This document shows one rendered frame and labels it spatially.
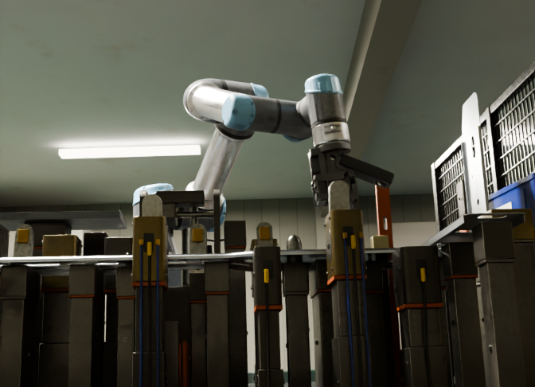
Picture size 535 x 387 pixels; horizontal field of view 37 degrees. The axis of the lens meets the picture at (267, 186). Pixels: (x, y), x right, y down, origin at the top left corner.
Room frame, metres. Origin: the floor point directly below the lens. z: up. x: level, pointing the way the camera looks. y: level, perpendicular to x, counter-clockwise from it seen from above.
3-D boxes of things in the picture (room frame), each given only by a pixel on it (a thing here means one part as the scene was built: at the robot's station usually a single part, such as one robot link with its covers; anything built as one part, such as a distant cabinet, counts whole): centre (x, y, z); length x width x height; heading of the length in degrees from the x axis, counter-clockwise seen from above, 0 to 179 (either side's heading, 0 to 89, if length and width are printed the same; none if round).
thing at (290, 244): (1.61, -0.05, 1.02); 0.03 x 0.03 x 0.07
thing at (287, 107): (1.65, -0.07, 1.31); 0.11 x 0.11 x 0.08; 25
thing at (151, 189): (2.26, 0.33, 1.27); 0.13 x 0.12 x 0.14; 115
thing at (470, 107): (1.63, -0.44, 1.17); 0.12 x 0.01 x 0.34; 4
